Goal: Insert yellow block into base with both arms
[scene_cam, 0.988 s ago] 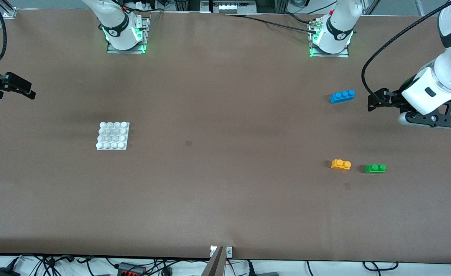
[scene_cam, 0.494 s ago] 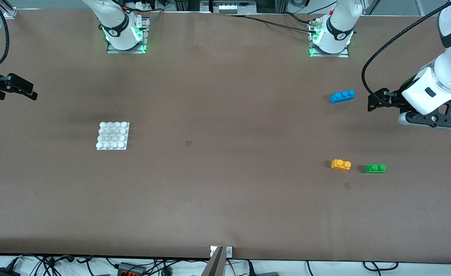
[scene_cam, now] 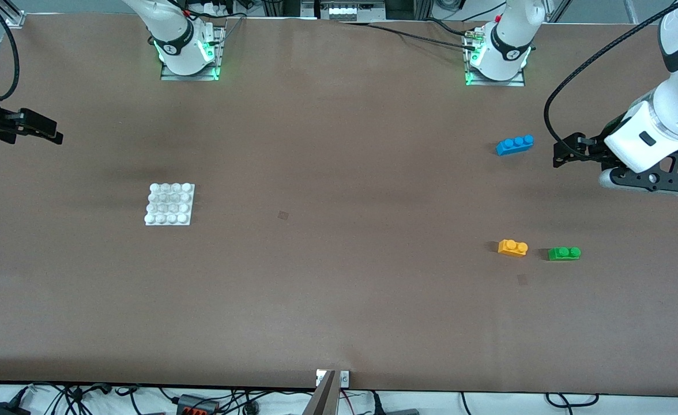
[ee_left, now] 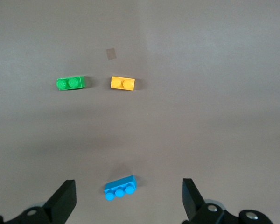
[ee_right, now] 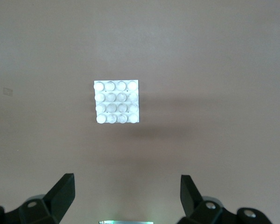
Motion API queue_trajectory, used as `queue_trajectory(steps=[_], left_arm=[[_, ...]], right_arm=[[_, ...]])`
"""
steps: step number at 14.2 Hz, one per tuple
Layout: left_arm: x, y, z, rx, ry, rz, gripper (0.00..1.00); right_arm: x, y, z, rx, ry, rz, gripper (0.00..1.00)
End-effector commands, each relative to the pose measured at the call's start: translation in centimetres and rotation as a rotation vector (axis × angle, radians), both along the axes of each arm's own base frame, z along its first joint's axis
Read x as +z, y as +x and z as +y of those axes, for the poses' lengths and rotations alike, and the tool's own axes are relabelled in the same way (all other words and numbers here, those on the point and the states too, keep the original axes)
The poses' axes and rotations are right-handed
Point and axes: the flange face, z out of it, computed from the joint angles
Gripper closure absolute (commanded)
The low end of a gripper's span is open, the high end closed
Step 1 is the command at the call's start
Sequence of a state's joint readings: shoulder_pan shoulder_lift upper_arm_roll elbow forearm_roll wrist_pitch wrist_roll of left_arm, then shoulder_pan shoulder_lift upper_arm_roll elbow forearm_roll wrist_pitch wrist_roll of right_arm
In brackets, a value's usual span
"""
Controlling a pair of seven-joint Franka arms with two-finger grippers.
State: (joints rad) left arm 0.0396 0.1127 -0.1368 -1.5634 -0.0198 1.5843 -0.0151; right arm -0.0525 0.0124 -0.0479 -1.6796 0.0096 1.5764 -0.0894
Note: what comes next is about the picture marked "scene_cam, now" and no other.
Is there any white studded base plate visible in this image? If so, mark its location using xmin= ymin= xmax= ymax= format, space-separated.
xmin=145 ymin=183 xmax=195 ymax=226

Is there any blue three-stud block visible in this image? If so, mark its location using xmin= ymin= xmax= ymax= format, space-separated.
xmin=495 ymin=135 xmax=535 ymax=156

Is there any silver aluminium profile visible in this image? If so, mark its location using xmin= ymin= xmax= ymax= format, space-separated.
xmin=0 ymin=0 xmax=25 ymax=28

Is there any black orange power adapter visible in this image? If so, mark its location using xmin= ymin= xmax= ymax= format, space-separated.
xmin=176 ymin=394 xmax=220 ymax=415

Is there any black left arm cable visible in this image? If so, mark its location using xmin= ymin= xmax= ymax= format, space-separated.
xmin=544 ymin=0 xmax=678 ymax=162

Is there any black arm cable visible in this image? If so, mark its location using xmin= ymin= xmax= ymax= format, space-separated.
xmin=0 ymin=0 xmax=21 ymax=103
xmin=544 ymin=0 xmax=678 ymax=162

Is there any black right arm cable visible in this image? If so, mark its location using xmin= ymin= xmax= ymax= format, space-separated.
xmin=0 ymin=0 xmax=21 ymax=103

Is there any black cable on table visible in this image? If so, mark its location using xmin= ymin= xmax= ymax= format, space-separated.
xmin=339 ymin=21 xmax=477 ymax=51

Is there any thin grey cable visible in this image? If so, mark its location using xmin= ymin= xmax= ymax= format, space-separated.
xmin=223 ymin=16 xmax=246 ymax=44

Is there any looped black cable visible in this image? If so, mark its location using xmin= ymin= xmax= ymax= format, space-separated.
xmin=545 ymin=393 xmax=600 ymax=408

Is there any silver table edge bracket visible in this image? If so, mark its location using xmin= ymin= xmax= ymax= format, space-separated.
xmin=316 ymin=369 xmax=351 ymax=388

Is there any brown camera post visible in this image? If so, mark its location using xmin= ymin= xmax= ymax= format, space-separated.
xmin=302 ymin=371 xmax=340 ymax=415

